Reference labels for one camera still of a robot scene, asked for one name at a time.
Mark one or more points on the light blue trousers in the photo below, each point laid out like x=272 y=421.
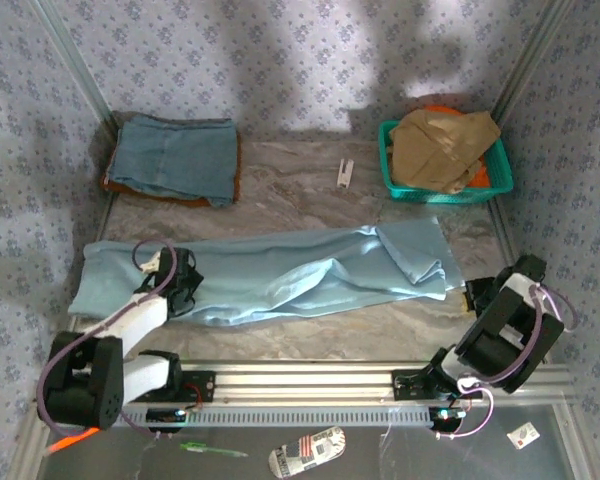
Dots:
x=280 y=280

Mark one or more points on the denim blue trousers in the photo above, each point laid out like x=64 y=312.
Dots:
x=175 y=155

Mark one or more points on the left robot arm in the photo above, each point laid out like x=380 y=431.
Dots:
x=140 y=320

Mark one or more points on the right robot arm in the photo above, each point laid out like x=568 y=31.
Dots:
x=500 y=340

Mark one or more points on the tan trousers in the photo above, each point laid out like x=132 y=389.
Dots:
x=440 y=150

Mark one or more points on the teal plastic basket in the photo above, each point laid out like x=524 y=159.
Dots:
x=430 y=196

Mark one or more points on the left controller board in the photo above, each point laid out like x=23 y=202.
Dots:
x=165 y=416

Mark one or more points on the controller board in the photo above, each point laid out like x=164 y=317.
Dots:
x=445 y=417
x=165 y=416

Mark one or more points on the right controller board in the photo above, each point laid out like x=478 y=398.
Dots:
x=445 y=417

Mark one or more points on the white card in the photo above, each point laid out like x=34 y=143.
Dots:
x=522 y=435

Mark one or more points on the green pen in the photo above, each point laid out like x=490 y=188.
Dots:
x=200 y=448

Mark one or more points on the orange pen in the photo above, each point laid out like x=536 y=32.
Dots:
x=65 y=442

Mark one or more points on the newspaper print pouch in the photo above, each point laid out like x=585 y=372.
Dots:
x=305 y=450

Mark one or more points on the aluminium side rail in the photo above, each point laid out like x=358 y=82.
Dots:
x=501 y=230
x=101 y=215

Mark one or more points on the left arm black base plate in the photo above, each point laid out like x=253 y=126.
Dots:
x=202 y=385

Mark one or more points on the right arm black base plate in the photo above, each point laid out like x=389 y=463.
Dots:
x=405 y=385

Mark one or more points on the aluminium mounting rail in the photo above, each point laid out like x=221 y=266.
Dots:
x=305 y=385

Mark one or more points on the small white bracket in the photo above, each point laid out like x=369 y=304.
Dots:
x=344 y=177

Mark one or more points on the aluminium frame post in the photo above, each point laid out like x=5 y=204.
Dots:
x=27 y=450
x=528 y=65
x=575 y=445
x=79 y=65

